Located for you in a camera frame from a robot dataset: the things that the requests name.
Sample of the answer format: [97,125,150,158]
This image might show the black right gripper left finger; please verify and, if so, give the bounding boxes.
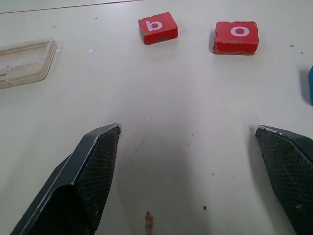
[9,123,122,235]

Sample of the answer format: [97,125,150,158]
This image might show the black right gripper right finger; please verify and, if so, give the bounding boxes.
[253,124,313,235]

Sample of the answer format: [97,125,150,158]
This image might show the blue block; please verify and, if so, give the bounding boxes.
[307,65,313,106]

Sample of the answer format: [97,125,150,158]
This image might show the red letter o block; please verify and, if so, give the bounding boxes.
[212,21,259,55]

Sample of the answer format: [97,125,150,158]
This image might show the red letter b block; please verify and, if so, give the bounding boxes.
[137,12,179,46]

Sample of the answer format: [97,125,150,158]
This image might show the wooden block tray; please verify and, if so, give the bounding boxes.
[0,37,58,90]

